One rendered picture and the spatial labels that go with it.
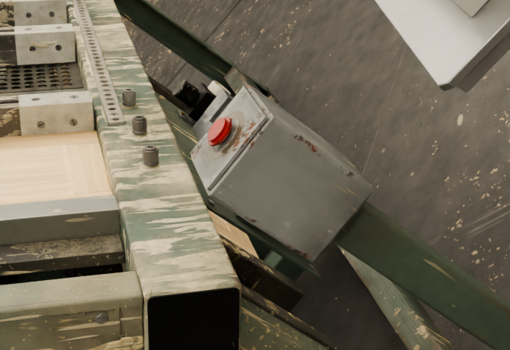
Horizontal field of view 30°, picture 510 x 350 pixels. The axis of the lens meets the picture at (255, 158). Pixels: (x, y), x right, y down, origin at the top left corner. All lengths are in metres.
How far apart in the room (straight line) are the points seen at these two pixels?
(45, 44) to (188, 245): 0.97
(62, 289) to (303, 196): 0.31
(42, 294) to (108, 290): 0.08
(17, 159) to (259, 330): 0.58
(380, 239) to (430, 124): 1.36
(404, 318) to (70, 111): 0.78
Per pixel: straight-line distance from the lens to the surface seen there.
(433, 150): 2.49
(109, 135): 1.59
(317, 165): 1.11
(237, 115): 1.13
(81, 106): 1.68
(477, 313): 1.34
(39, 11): 2.39
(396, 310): 1.97
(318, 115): 3.05
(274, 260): 2.42
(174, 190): 1.39
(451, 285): 1.30
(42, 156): 1.61
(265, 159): 1.09
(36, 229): 1.36
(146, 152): 1.45
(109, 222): 1.37
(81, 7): 2.38
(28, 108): 1.68
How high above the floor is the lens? 1.37
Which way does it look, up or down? 25 degrees down
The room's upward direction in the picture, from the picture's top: 55 degrees counter-clockwise
